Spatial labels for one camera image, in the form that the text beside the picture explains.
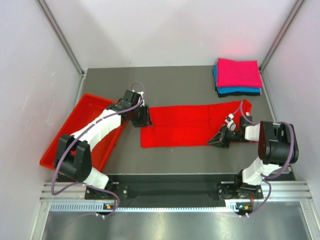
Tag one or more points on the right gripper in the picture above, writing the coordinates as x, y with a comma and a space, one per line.
218, 138

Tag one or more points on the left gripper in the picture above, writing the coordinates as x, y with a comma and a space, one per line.
145, 120

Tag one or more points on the red t-shirt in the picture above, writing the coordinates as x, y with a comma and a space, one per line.
188, 125

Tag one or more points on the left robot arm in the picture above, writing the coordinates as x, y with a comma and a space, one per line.
74, 151

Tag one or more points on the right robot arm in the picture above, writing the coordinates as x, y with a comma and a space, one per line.
277, 149

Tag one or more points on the black folded t-shirt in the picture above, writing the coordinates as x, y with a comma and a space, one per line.
237, 95

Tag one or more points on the blue folded t-shirt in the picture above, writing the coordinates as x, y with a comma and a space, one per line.
233, 89

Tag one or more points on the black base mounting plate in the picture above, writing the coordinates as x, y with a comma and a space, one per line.
214, 186

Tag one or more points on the red plastic bin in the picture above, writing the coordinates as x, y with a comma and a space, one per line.
87, 109

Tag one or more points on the pink folded t-shirt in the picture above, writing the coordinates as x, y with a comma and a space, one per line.
233, 73

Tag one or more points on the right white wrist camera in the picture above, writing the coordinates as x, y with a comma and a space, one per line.
230, 123

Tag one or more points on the aluminium front rail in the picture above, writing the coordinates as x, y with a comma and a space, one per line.
73, 200

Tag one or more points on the left aluminium frame post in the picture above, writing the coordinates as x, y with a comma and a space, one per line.
60, 35

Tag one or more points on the aluminium frame post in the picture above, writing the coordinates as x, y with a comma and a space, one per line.
297, 6
60, 35

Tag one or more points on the right aluminium frame post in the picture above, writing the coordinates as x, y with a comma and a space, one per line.
297, 6

